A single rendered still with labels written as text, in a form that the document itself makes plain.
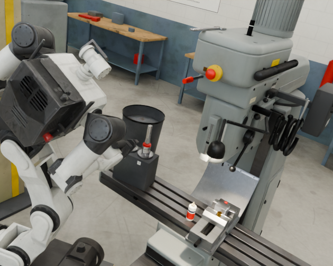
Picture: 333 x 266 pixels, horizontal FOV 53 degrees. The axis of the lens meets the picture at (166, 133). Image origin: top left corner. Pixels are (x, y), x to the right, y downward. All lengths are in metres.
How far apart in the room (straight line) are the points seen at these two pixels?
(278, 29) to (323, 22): 4.08
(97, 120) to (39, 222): 0.61
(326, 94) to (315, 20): 4.13
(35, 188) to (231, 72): 0.95
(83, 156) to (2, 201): 2.08
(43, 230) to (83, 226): 1.44
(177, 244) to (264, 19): 1.16
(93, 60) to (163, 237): 1.00
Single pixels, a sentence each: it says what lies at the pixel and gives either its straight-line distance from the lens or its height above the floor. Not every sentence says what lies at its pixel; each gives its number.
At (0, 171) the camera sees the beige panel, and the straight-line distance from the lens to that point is 3.07.
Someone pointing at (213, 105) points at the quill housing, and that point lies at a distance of 1.44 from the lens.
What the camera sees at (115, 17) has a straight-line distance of 7.23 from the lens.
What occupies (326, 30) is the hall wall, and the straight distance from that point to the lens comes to 5.63.
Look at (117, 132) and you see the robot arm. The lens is 1.19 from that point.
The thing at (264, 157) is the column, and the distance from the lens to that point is 1.93.
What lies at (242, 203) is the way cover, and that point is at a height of 0.95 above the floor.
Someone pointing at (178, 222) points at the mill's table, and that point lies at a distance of 1.76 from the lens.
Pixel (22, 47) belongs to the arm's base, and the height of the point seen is 1.74.
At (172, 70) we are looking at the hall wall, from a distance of 6.79.
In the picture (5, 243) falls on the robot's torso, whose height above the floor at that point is 0.69.
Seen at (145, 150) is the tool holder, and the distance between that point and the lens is 1.81.
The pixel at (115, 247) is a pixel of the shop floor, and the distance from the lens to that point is 2.87.
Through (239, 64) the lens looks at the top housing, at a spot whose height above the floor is 1.82.
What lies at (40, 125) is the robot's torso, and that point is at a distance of 1.18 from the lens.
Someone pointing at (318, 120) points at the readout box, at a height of 1.59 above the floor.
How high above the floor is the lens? 2.07
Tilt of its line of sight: 26 degrees down
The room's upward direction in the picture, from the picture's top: 11 degrees clockwise
